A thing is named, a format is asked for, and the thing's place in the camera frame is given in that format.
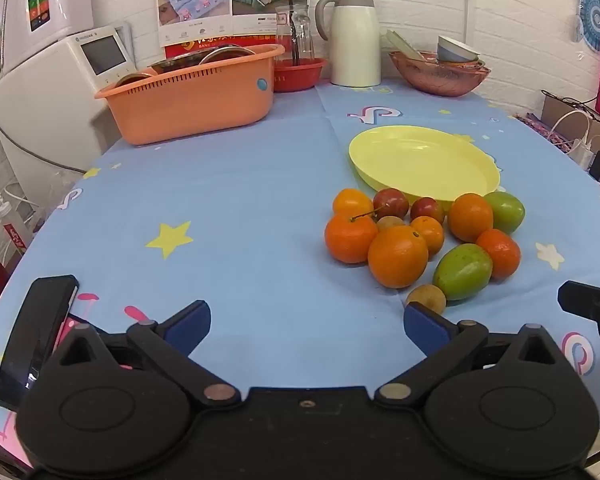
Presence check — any white blue bowl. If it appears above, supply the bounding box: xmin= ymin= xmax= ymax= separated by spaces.
xmin=437 ymin=35 xmax=481 ymax=67

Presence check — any large orange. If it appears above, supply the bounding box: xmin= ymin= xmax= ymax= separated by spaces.
xmin=367 ymin=225 xmax=429 ymax=289

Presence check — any pink glass bowl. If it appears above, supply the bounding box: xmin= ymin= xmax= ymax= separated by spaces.
xmin=388 ymin=51 xmax=492 ymax=98

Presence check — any oval green mango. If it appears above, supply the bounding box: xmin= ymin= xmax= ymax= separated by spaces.
xmin=432 ymin=243 xmax=494 ymax=302

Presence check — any clear bottle red label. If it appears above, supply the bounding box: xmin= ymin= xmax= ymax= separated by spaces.
xmin=0 ymin=202 xmax=25 ymax=267

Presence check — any white charger with cable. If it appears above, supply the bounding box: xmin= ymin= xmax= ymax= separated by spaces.
xmin=550 ymin=109 xmax=597 ymax=172

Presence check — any small orange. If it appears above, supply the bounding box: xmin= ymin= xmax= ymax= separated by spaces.
xmin=410 ymin=215 xmax=445 ymax=257

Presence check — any white appliance with screen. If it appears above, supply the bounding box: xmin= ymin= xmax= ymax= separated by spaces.
xmin=0 ymin=22 xmax=137 ymax=172

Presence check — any small red plum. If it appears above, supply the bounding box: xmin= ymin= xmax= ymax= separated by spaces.
xmin=410 ymin=196 xmax=446 ymax=224

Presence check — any white thermos jug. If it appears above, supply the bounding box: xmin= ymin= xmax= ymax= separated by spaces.
xmin=314 ymin=0 xmax=382 ymax=87

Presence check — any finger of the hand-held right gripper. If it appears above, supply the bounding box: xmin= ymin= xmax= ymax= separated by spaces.
xmin=557 ymin=280 xmax=600 ymax=356

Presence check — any yellow plastic plate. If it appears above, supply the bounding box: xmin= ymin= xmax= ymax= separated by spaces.
xmin=348 ymin=125 xmax=502 ymax=204

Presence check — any red plastic basket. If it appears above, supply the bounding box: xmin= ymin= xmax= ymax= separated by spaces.
xmin=272 ymin=57 xmax=328 ymax=94

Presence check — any orange plastic basket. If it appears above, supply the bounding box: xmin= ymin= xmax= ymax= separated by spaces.
xmin=94 ymin=44 xmax=286 ymax=147

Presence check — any cardboard box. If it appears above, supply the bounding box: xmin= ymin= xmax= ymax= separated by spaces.
xmin=540 ymin=91 xmax=600 ymax=161

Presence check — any yellowish orange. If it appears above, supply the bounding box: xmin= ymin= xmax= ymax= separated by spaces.
xmin=332 ymin=188 xmax=375 ymax=219

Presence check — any blue star printed tablecloth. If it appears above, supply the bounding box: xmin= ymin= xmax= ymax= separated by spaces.
xmin=0 ymin=77 xmax=600 ymax=463

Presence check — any black smartphone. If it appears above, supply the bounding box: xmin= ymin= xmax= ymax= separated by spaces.
xmin=0 ymin=275 xmax=79 ymax=411

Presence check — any reddish orange tangerine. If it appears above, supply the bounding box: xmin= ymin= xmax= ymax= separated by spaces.
xmin=476 ymin=228 xmax=522 ymax=281

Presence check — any pink bedding wall poster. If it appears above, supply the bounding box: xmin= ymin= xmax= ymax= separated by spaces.
xmin=156 ymin=0 xmax=233 ymax=58

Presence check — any metal bowl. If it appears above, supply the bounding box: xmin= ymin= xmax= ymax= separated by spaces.
xmin=199 ymin=44 xmax=257 ymax=64
xmin=151 ymin=49 xmax=216 ymax=75
xmin=114 ymin=72 xmax=154 ymax=88

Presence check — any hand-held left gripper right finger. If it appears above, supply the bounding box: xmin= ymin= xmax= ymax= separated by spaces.
xmin=374 ymin=302 xmax=556 ymax=407

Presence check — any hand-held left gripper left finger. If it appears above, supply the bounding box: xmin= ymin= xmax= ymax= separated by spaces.
xmin=55 ymin=300 xmax=242 ymax=407

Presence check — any large red plum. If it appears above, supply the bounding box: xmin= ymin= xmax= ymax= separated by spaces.
xmin=372 ymin=187 xmax=410 ymax=221

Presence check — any round green fruit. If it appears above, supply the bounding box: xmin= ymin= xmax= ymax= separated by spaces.
xmin=483 ymin=191 xmax=526 ymax=235

